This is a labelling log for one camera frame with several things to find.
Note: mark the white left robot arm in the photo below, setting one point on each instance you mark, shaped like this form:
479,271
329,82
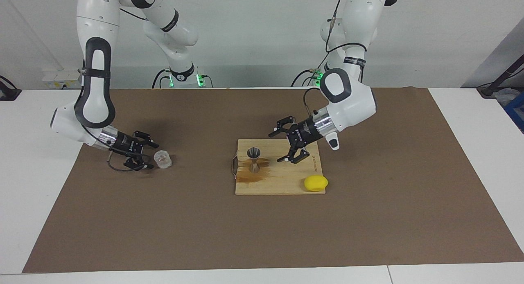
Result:
356,100

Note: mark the blue crate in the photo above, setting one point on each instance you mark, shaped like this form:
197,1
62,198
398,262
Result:
516,112

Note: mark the black clamp object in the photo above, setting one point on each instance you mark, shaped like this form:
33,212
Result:
8,91

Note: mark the small clear glass cup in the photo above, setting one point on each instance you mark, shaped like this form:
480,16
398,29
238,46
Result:
163,159

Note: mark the steel double jigger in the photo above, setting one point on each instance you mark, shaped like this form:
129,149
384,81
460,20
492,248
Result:
254,153

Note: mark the black stand pole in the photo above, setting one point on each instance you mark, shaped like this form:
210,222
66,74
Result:
501,77

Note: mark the white wall power strip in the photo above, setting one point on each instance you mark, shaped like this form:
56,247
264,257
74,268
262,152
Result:
61,77

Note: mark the brown table mat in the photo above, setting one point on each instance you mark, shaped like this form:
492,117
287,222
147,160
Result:
262,235

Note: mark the yellow lemon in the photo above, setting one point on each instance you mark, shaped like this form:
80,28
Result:
315,183

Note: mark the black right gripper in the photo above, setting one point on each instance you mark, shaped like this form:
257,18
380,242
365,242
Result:
126,145

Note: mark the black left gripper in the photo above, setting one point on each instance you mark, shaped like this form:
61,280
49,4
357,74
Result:
302,133

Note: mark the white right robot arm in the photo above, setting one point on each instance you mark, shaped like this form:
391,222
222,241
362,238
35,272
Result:
92,10

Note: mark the wooden cutting board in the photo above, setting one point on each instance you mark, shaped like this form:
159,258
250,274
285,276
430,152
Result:
286,173

